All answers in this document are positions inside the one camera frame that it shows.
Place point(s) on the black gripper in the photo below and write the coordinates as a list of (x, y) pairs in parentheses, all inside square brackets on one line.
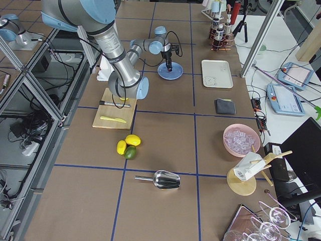
[(167, 55)]

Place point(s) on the light blue plate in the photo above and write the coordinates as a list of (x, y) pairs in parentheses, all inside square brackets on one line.
[(174, 74)]

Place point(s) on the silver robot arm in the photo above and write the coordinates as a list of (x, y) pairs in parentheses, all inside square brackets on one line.
[(98, 20), (13, 32)]

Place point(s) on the cream bear tray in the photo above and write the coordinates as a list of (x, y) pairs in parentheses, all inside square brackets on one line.
[(216, 74)]

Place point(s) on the dark tea bottle one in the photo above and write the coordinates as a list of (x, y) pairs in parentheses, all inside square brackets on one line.
[(219, 33)]

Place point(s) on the dark tea bottle two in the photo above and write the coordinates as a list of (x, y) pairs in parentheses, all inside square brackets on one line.
[(215, 22)]

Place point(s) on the grey folded cloth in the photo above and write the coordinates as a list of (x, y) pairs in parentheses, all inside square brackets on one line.
[(224, 106)]

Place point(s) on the dark tea bottle three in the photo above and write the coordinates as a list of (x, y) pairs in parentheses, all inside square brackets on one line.
[(227, 25)]

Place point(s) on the yellow plastic knife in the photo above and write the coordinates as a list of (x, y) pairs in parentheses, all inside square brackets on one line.
[(105, 118)]

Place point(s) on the wooden cutting board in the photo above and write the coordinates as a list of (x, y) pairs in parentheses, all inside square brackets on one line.
[(125, 113)]

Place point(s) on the blue cup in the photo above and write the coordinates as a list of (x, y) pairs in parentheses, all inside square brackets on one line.
[(215, 6)]

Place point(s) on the steel knife sharpener rod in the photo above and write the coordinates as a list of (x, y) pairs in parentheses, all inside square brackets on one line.
[(101, 102)]

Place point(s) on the yellow lemon far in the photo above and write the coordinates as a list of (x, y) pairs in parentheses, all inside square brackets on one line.
[(133, 140)]

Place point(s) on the yellow lemon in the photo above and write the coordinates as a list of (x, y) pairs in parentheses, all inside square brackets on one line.
[(121, 147), (133, 140)]

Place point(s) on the yellow lemon near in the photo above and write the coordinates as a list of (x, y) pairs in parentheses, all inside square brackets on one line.
[(121, 147)]

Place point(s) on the green lime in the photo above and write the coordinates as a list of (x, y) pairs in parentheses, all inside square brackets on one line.
[(130, 152)]

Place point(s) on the black tripod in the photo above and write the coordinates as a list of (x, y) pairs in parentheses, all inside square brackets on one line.
[(242, 23)]

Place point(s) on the pink bowl of ice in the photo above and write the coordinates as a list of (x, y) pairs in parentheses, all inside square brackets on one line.
[(240, 139)]

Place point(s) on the steel ice scoop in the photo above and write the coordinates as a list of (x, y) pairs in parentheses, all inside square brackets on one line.
[(163, 180)]

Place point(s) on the blue teach pendant near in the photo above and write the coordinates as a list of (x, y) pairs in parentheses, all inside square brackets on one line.
[(284, 101)]

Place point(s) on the blue teach pendant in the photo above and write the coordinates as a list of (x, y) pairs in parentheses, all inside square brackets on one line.
[(295, 75), (284, 101)]

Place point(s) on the blue teach pendant far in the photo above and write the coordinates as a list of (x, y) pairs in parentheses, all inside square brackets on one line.
[(295, 75)]

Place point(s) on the white paper carton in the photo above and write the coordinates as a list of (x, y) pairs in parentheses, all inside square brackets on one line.
[(249, 165)]

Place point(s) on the wooden cup stand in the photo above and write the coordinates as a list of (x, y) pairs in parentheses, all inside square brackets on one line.
[(245, 188)]

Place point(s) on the black monitor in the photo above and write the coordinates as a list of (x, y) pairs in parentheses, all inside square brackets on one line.
[(304, 160)]

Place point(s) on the wine glass far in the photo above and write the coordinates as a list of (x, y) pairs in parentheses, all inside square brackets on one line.
[(277, 215)]

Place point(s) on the wine glass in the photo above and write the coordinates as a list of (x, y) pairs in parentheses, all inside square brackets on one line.
[(266, 229), (277, 215)]

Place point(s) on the wine glass near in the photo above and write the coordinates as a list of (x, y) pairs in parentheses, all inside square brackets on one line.
[(266, 229)]

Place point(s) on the copper wire bottle rack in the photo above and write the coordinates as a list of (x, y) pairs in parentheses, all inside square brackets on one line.
[(225, 44)]

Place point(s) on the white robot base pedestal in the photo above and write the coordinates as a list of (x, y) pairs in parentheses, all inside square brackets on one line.
[(105, 70)]

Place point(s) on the white wire cup rack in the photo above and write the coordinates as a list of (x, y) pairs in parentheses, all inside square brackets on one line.
[(208, 13)]

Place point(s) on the aluminium frame post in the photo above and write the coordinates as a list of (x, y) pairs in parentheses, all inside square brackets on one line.
[(272, 13)]

